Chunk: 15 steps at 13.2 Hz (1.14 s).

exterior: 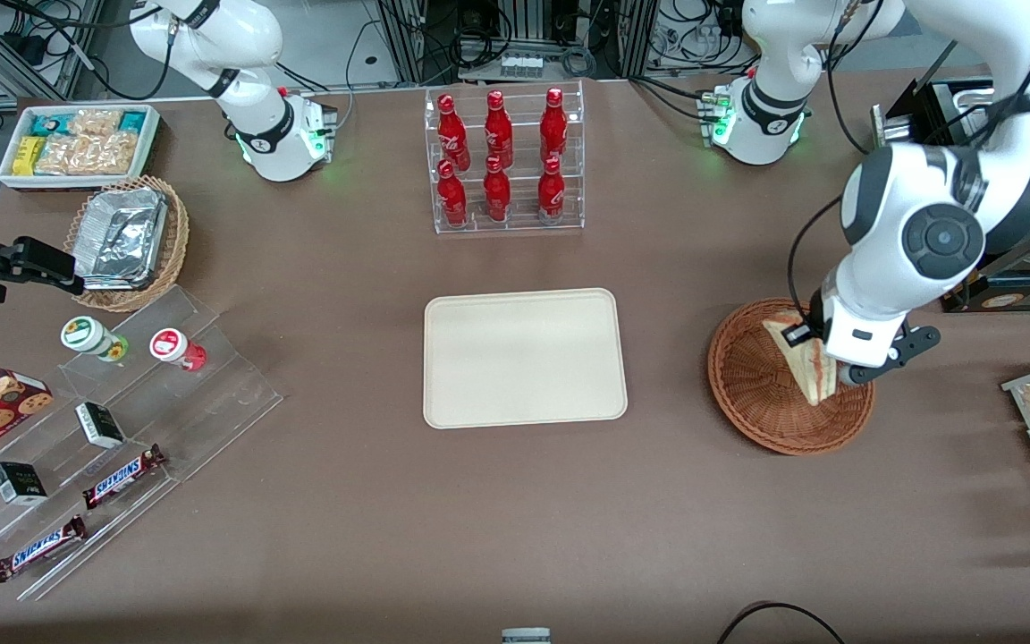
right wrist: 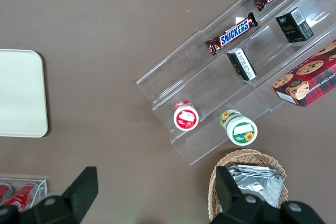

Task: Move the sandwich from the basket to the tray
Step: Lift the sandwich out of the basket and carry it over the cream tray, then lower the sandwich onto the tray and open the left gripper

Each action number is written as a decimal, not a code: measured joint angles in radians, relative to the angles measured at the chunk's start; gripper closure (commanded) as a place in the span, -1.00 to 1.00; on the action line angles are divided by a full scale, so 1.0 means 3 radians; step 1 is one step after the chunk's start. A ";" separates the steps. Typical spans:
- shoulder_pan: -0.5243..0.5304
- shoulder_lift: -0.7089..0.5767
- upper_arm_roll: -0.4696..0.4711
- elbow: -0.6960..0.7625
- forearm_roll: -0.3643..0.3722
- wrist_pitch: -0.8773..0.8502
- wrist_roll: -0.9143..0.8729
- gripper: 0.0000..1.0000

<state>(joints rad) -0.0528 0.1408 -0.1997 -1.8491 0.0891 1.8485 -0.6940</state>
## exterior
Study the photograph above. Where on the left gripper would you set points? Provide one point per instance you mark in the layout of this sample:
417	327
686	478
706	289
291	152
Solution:
812	324

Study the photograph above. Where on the triangular sandwich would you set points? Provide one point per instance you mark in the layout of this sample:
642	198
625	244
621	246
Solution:
806	371

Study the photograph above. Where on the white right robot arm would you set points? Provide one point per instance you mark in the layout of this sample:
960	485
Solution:
251	54

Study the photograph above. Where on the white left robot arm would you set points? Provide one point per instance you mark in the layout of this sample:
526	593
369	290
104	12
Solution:
890	215

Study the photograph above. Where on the brown round wicker basket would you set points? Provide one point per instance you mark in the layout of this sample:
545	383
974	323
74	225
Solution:
747	389

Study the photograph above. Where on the light wicker basket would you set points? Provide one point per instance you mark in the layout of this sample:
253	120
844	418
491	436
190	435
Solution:
175	241

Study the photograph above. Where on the cream rectangular plastic tray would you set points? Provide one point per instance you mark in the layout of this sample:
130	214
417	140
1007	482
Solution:
524	358

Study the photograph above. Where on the green-lidded sunflower jar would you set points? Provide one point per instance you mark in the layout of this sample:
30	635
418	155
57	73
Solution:
84	335

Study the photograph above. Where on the white snack bin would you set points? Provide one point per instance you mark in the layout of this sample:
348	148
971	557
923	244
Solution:
10	179

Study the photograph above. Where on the yellow snack packet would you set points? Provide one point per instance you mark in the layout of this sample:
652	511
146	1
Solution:
29	155

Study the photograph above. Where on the teal snack packet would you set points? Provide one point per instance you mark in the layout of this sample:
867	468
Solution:
50	123
132	121

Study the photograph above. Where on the red-lidded small jar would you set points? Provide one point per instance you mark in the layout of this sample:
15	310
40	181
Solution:
171	346

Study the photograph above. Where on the small black carton box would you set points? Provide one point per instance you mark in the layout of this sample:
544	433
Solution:
19	483
100	425

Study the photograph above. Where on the clear acrylic stepped shelf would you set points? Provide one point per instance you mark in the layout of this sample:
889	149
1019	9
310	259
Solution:
166	420

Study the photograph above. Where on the Snickers chocolate bar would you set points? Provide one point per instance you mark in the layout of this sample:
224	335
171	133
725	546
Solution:
39	547
124	476

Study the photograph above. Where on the red cola bottle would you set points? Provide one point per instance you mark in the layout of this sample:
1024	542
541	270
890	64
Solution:
452	130
553	125
497	192
498	130
452	197
552	192

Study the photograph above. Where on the clear acrylic bottle rack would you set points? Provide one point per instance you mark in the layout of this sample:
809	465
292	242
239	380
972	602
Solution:
519	219

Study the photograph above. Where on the white power strip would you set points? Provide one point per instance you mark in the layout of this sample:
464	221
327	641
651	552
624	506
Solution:
521	67

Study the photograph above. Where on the small grey device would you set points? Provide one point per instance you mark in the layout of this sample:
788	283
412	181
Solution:
526	636

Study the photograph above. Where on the aluminium profile frame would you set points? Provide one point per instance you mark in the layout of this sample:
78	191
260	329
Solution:
515	27

